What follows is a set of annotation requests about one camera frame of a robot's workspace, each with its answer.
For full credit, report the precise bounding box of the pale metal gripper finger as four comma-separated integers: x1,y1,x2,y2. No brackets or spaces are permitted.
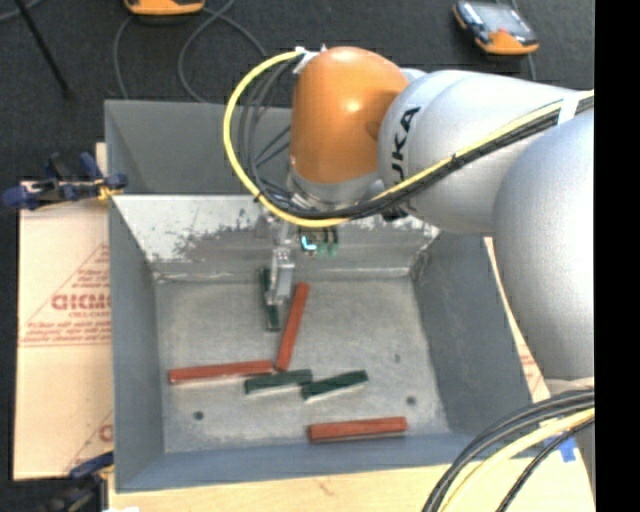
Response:
264,249,283,307
277,249,296,305

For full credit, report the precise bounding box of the dark green flat block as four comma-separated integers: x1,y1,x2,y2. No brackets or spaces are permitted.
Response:
300,369,370,401
258,267,282,332
243,368,314,396

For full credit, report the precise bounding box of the red-brown flat block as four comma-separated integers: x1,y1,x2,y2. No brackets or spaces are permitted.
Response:
274,282,311,373
167,359,275,385
306,416,409,444

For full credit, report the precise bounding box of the grey metal bin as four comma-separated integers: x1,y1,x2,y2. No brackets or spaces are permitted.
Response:
103,98,535,494

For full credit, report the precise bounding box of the black cylinder on white bracket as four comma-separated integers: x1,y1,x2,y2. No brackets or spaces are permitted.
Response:
382,202,417,222

